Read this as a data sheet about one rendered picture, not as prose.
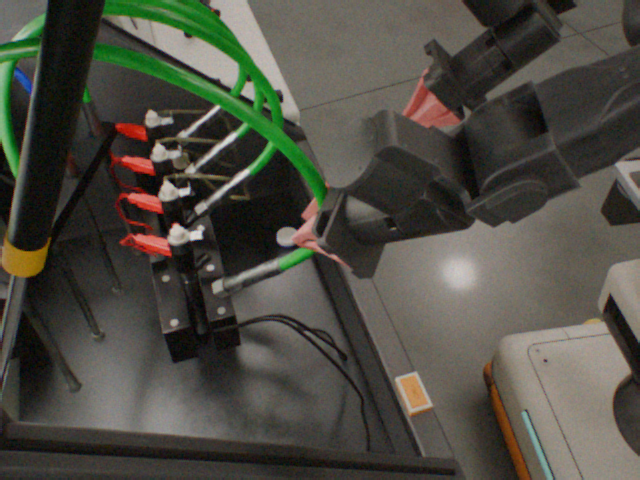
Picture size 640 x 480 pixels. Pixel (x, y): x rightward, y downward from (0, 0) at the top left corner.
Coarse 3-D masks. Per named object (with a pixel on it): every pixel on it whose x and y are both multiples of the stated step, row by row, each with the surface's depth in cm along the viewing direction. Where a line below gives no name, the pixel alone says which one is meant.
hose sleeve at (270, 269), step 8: (264, 264) 69; (272, 264) 68; (240, 272) 71; (248, 272) 70; (256, 272) 69; (264, 272) 68; (272, 272) 68; (280, 272) 68; (224, 280) 72; (232, 280) 71; (240, 280) 70; (248, 280) 70; (256, 280) 69; (232, 288) 71; (240, 288) 71
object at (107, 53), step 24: (0, 48) 50; (24, 48) 50; (96, 48) 49; (120, 48) 50; (144, 72) 50; (168, 72) 50; (216, 96) 52; (264, 120) 54; (288, 144) 55; (312, 168) 57; (312, 240) 65; (288, 264) 67
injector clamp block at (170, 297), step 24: (192, 192) 101; (168, 264) 91; (216, 264) 91; (168, 288) 89; (168, 312) 86; (216, 312) 86; (168, 336) 84; (192, 336) 86; (216, 336) 88; (240, 336) 90
